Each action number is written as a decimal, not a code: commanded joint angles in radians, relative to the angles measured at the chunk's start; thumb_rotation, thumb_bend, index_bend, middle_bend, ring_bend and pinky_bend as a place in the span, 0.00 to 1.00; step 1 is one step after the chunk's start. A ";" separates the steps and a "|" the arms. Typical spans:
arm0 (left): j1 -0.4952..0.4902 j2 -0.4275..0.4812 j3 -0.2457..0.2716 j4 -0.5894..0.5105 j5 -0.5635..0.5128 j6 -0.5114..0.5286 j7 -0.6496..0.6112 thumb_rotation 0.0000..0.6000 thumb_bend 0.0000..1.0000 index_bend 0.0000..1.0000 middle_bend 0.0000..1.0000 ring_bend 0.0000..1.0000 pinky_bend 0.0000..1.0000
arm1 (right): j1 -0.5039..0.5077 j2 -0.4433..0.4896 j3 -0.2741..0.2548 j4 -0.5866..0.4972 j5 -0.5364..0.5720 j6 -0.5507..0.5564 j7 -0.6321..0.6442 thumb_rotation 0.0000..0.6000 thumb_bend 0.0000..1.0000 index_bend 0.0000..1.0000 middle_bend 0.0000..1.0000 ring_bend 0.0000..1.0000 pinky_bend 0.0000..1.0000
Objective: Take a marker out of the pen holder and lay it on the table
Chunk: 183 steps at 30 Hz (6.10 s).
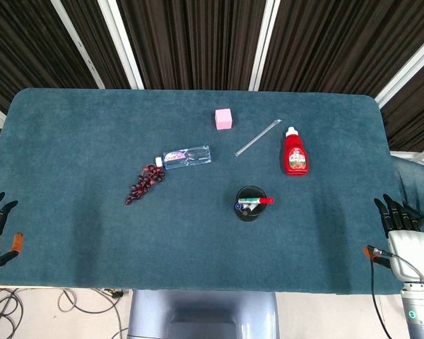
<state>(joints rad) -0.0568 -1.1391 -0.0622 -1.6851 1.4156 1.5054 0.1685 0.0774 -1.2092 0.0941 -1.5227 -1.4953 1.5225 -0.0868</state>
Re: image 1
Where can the teal table cloth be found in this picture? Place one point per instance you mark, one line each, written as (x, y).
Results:
(92, 229)

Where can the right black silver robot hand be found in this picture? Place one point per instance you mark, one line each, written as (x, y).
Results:
(408, 250)

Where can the blue capped marker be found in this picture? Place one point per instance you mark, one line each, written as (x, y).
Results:
(239, 206)

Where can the pink foam cube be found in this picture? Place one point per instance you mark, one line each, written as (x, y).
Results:
(223, 120)

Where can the black capped marker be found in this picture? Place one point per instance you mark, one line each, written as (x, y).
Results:
(254, 210)

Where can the thin white frame post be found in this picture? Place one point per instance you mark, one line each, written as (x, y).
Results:
(78, 44)

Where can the blue jeans leg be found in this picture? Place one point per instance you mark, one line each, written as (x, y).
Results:
(415, 183)

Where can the dark brown pleated curtain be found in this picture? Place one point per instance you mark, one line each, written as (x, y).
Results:
(198, 42)

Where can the red and white marker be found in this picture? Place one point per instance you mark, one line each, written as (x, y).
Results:
(259, 201)

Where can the wide white frame post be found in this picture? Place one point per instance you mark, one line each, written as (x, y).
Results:
(265, 44)
(122, 44)
(408, 69)

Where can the clear plastic tube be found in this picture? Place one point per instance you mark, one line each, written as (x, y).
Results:
(257, 138)

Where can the black pen cup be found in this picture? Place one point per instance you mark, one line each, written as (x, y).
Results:
(245, 217)

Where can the red ketchup squeeze bottle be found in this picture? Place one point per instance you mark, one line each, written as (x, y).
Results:
(296, 159)

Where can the blue-grey robot torso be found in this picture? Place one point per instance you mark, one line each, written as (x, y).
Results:
(203, 314)

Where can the bunch of red grapes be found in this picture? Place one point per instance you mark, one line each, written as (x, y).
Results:
(145, 183)

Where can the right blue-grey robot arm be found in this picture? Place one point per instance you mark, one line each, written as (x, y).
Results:
(422, 310)

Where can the clear plastic water bottle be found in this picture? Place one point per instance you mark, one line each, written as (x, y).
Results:
(187, 158)

